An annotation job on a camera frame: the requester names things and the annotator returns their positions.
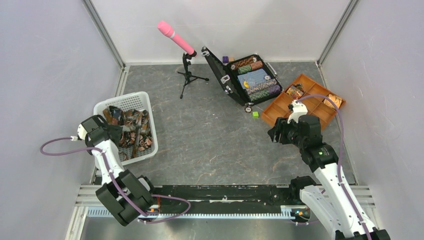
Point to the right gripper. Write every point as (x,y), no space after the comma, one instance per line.
(281,127)

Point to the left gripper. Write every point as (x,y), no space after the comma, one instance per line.
(115,130)

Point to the orange compartment tray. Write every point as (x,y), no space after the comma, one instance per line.
(313,99)

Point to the black floral tie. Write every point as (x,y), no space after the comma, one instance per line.
(134,143)

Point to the white plastic basket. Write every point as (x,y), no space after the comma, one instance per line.
(139,101)

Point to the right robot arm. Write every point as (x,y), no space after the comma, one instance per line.
(341,214)

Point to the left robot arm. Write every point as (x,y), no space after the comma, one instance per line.
(121,192)

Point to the dark blue patterned tie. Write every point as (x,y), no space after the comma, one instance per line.
(131,120)

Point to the rolled dark patterned tie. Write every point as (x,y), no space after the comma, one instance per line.
(295,91)

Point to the rolled tan patterned tie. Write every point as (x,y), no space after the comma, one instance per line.
(333,101)

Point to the green cube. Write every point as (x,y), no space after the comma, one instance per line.
(255,115)

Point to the loose poker chip stack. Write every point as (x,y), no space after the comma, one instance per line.
(248,108)

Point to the black poker chip case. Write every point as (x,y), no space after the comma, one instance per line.
(248,81)

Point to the purple cube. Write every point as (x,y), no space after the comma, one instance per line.
(225,59)

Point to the black tripod stand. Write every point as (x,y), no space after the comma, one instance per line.
(188,76)

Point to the pink microphone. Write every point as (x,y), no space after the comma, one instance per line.
(170,33)

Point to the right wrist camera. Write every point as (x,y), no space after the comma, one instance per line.
(297,109)

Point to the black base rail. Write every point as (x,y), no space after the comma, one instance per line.
(233,200)

